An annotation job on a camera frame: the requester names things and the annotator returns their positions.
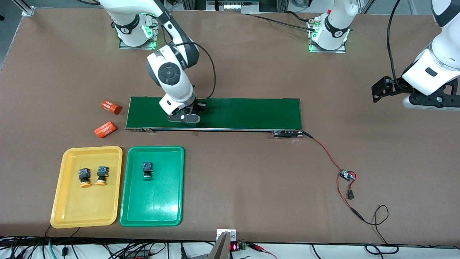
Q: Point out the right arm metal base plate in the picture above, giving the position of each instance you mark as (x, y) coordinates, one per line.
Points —
(136, 48)

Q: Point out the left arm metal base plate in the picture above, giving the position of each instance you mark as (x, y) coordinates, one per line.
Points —
(325, 51)

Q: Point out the silver camera mount bracket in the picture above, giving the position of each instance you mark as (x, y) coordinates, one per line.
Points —
(224, 248)

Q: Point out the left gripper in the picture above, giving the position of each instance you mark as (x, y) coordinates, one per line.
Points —
(396, 87)

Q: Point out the small motor controller board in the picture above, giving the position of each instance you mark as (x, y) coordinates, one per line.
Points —
(346, 175)

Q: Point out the yellow plastic tray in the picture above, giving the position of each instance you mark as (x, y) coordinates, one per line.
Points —
(86, 208)

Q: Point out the small black inline connector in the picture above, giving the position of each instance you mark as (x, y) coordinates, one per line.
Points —
(350, 195)

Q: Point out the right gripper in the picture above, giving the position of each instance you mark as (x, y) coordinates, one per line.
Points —
(199, 106)

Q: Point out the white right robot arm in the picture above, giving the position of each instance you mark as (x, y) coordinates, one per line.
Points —
(169, 75)

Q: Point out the green plastic tray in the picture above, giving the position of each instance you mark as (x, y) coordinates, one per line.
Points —
(152, 205)

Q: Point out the green conveyor belt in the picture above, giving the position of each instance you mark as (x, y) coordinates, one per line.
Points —
(251, 113)

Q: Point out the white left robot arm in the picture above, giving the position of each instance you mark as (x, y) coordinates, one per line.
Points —
(336, 25)

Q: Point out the red clip lead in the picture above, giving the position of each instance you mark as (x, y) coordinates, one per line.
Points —
(258, 247)

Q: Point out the red digit display module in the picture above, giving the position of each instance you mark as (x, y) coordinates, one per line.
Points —
(234, 247)

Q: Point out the orange cylinder white print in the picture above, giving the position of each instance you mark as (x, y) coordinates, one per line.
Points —
(105, 129)
(111, 107)

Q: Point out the yellow mushroom push button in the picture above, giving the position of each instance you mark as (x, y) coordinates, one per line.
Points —
(102, 172)
(85, 184)

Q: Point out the aluminium frame profile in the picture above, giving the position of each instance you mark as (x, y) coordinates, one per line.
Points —
(28, 10)

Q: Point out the grey power strip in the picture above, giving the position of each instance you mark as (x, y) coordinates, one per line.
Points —
(231, 6)

